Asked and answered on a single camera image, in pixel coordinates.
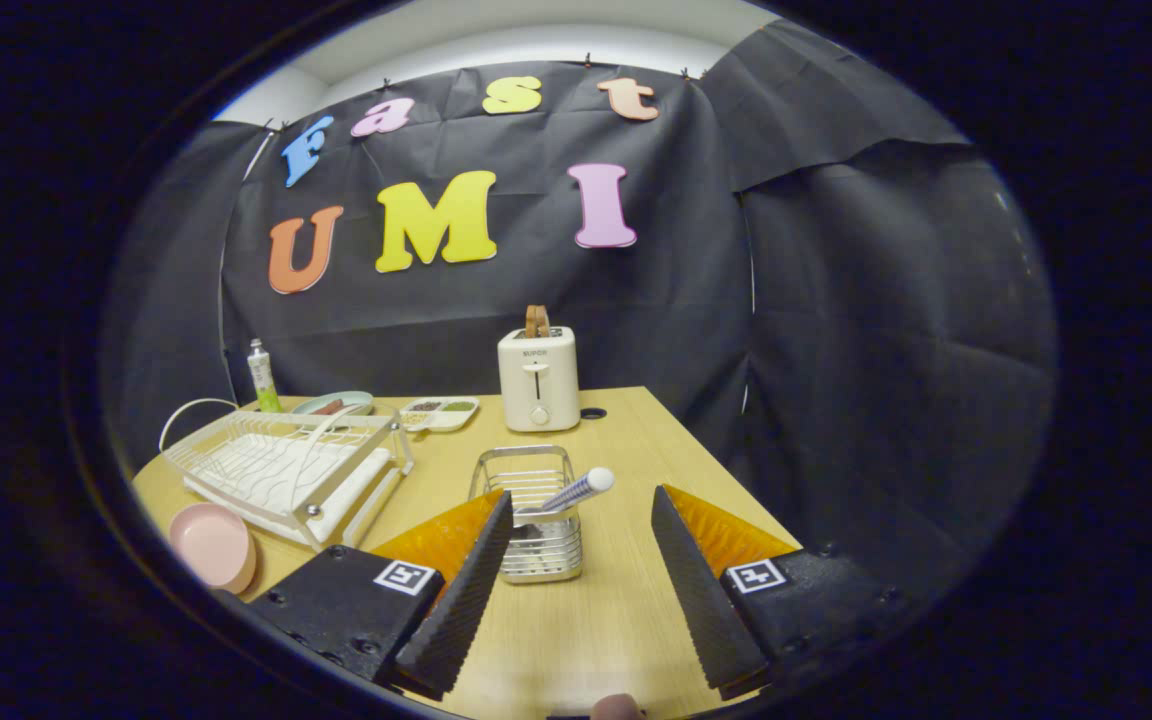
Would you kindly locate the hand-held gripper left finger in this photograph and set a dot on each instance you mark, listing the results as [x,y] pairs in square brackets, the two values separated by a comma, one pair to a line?
[461,600]

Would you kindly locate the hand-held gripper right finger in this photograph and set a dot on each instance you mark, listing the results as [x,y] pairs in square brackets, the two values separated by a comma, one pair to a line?
[701,600]

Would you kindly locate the pink plate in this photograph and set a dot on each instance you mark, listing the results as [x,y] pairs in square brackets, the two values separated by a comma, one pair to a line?
[211,545]

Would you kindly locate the light green plate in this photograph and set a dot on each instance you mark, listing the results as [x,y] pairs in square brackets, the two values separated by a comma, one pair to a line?
[356,400]

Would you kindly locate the green dish soap bottle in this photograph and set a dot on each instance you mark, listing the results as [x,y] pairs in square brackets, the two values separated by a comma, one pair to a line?
[262,375]

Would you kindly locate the white divided grain tray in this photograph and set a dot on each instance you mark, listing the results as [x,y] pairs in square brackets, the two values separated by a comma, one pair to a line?
[441,418]

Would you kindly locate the white toaster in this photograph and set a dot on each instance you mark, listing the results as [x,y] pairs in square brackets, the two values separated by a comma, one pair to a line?
[538,385]

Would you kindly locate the brown meat patty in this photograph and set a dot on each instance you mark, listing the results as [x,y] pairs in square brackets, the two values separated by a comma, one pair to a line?
[328,407]

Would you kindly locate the dark bread slice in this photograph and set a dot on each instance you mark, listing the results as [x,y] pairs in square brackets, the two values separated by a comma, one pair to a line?
[545,322]

